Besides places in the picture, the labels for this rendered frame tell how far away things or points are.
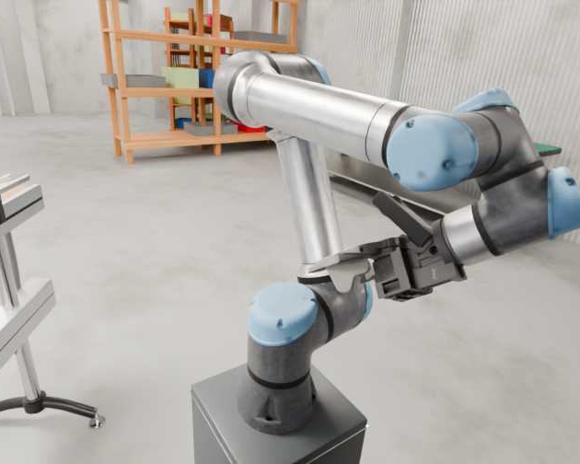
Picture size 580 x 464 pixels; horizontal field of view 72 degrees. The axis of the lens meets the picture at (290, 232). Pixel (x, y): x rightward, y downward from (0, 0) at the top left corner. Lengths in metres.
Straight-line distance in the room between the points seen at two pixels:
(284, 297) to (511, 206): 0.37
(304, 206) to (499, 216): 0.34
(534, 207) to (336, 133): 0.24
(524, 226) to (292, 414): 0.48
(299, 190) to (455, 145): 0.39
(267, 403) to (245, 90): 0.52
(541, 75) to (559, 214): 4.09
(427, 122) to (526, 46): 4.31
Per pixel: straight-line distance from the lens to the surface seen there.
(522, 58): 4.71
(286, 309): 0.67
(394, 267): 0.58
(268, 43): 6.62
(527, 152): 0.55
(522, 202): 0.54
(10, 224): 1.55
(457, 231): 0.55
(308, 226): 0.74
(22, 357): 1.80
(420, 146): 0.41
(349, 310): 0.76
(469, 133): 0.43
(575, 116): 4.47
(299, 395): 0.76
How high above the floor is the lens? 1.39
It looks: 23 degrees down
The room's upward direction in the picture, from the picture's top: 4 degrees clockwise
